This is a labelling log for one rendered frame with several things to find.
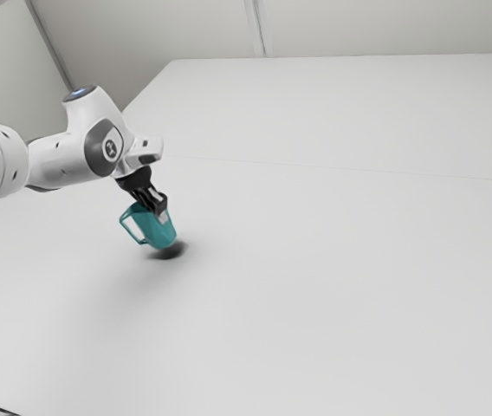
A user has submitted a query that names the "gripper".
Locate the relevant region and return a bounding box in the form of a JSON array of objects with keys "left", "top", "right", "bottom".
[{"left": 114, "top": 166, "right": 170, "bottom": 226}]

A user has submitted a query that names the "teal faceted mug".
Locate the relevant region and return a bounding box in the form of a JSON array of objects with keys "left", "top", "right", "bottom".
[{"left": 119, "top": 204, "right": 178, "bottom": 250}]

